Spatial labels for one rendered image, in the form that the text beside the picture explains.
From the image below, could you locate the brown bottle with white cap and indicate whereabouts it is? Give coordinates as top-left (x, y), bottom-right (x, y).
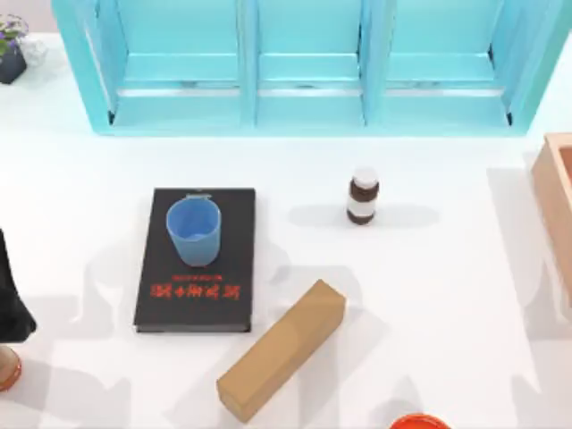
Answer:
top-left (346, 166), bottom-right (381, 228)

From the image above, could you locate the blue cup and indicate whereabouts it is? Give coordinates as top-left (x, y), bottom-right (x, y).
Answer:
top-left (165, 192), bottom-right (223, 269)

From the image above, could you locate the black book with red lettering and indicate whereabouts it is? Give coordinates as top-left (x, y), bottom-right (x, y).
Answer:
top-left (133, 187), bottom-right (257, 334)

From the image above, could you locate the brown cardboard box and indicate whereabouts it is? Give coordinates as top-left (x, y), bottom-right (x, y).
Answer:
top-left (216, 279), bottom-right (348, 425)

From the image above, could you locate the light blue rack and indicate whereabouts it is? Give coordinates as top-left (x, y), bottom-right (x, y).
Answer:
top-left (50, 0), bottom-right (572, 138)

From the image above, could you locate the orange-red round object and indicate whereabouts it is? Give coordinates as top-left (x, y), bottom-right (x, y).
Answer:
top-left (387, 413), bottom-right (453, 429)

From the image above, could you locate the salmon-coloured box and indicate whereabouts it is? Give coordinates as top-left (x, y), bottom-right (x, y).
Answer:
top-left (530, 132), bottom-right (572, 309)

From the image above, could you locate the white crumpled object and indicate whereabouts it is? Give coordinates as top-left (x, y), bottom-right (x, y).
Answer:
top-left (21, 38), bottom-right (49, 63)

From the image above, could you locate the dark plant pot with flowers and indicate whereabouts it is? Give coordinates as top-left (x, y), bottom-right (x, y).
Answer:
top-left (0, 13), bottom-right (30, 86)

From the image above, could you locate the orange-rimmed round object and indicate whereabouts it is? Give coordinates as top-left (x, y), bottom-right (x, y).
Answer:
top-left (0, 342), bottom-right (23, 393)

